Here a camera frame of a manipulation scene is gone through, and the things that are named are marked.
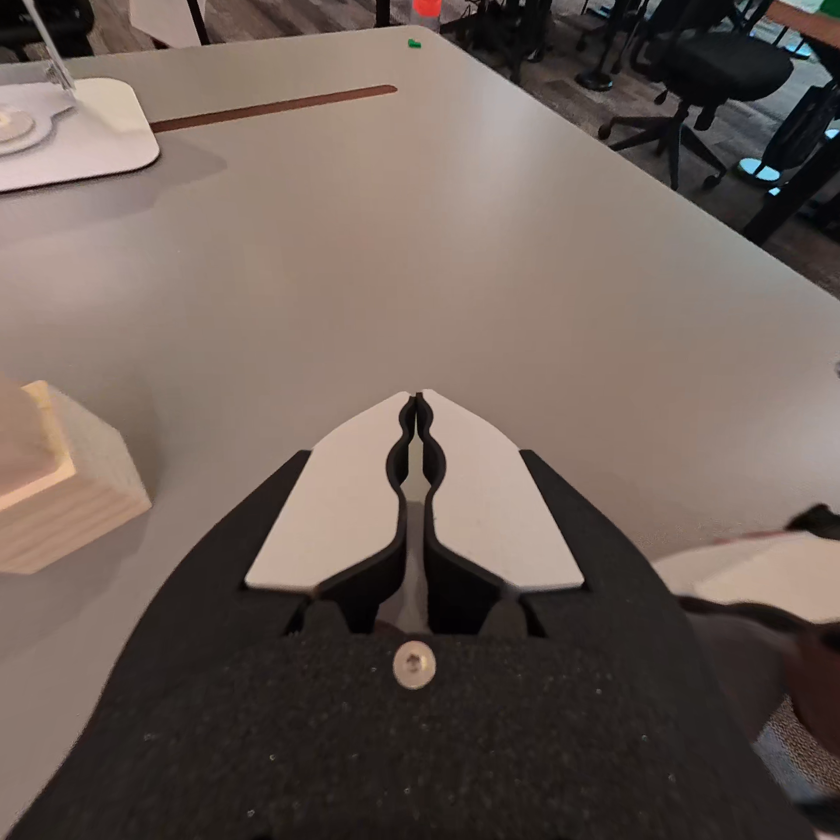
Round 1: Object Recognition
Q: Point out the white slanted panel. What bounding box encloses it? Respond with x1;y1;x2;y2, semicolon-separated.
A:
129;0;211;48

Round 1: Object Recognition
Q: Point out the large wooden cube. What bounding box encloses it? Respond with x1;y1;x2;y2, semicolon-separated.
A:
0;381;153;576

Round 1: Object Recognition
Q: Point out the black office chair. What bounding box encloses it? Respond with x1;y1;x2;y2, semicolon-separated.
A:
598;0;802;191

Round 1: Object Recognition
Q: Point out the medium wooden cube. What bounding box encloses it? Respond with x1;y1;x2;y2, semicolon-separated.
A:
0;384;61;497

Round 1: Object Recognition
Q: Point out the person's right hand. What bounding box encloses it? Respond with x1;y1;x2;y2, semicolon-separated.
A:
785;628;840;756

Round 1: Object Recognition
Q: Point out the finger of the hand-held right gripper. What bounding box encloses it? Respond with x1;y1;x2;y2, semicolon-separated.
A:
653;532;840;626

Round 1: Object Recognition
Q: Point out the black table leg frame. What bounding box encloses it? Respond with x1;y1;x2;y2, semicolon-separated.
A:
742;125;840;248

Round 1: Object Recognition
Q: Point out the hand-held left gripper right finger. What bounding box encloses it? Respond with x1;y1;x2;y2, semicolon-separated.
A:
418;389;586;634

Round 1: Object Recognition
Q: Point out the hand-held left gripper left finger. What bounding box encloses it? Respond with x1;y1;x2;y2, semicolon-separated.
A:
245;389;421;634

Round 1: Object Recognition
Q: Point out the white folding stand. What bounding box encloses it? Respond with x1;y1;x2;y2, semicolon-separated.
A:
0;0;161;194

